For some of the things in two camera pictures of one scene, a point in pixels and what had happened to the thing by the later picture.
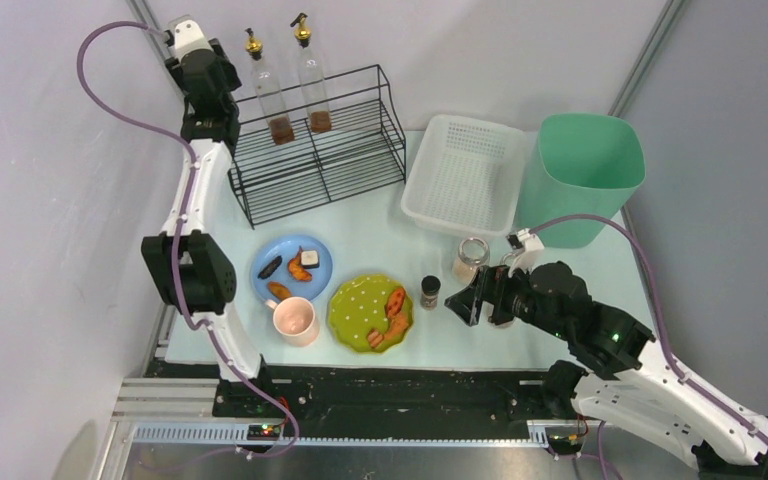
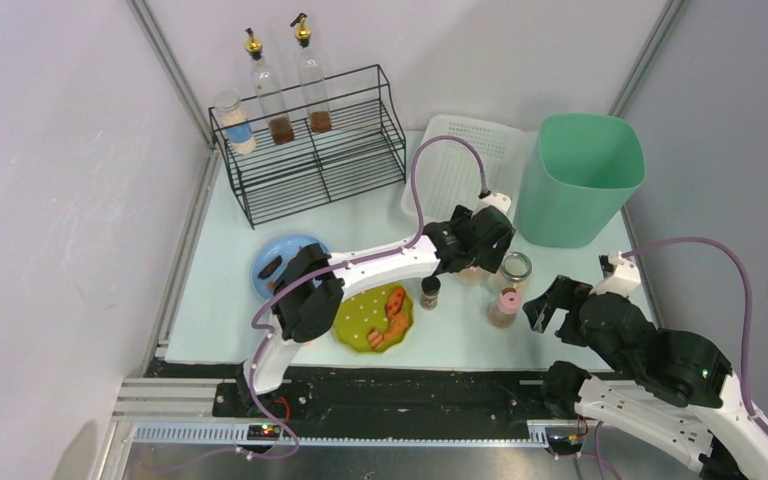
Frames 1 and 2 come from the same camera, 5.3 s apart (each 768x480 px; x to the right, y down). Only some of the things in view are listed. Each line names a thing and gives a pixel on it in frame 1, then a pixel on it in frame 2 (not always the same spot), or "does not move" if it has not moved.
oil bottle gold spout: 320,118 does not move
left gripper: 208,125 → 478,256
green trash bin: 581,164 does not move
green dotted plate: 357,306 does not move
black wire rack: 311,143 does not move
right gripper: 490,299 → 562,306
